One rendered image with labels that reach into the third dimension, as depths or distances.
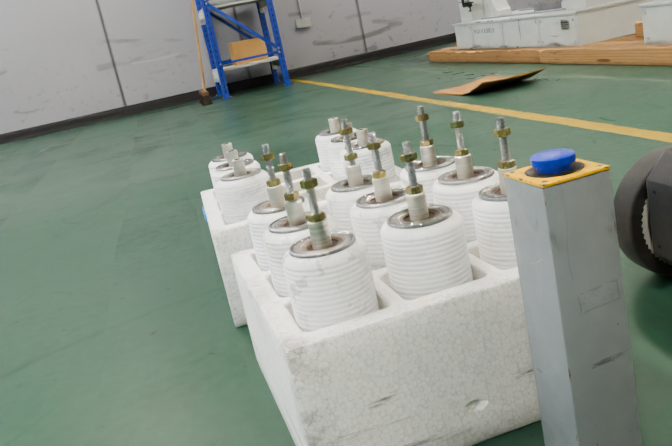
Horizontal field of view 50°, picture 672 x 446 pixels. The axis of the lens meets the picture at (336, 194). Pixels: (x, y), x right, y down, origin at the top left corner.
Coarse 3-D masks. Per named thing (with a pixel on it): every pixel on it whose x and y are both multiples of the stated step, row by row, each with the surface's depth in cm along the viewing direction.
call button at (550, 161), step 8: (544, 152) 67; (552, 152) 67; (560, 152) 66; (568, 152) 66; (536, 160) 66; (544, 160) 65; (552, 160) 65; (560, 160) 65; (568, 160) 65; (536, 168) 67; (544, 168) 66; (552, 168) 65; (560, 168) 65; (568, 168) 66
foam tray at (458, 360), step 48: (240, 288) 107; (384, 288) 83; (480, 288) 78; (288, 336) 76; (336, 336) 74; (384, 336) 76; (432, 336) 77; (480, 336) 79; (288, 384) 78; (336, 384) 75; (384, 384) 77; (432, 384) 78; (480, 384) 80; (528, 384) 82; (336, 432) 76; (384, 432) 78; (432, 432) 79; (480, 432) 81
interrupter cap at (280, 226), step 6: (306, 216) 93; (276, 222) 93; (282, 222) 92; (288, 222) 92; (306, 222) 91; (270, 228) 90; (276, 228) 90; (282, 228) 89; (288, 228) 89; (294, 228) 88; (300, 228) 88; (306, 228) 88
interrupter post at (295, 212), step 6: (288, 204) 90; (294, 204) 90; (300, 204) 90; (288, 210) 90; (294, 210) 90; (300, 210) 90; (288, 216) 90; (294, 216) 90; (300, 216) 90; (294, 222) 90; (300, 222) 90
